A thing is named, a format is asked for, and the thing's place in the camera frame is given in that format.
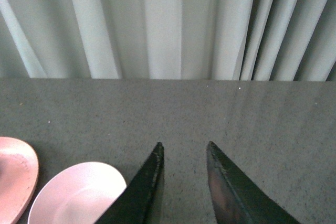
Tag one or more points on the white pleated curtain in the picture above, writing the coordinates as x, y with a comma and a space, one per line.
261, 40

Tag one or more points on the pink plate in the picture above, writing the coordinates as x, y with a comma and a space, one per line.
19, 175

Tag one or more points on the pale pink bowl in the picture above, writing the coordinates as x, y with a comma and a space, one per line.
78, 194

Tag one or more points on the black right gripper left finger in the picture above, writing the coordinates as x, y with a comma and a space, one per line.
141, 201

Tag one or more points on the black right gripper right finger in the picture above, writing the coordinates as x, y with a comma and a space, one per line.
235, 197

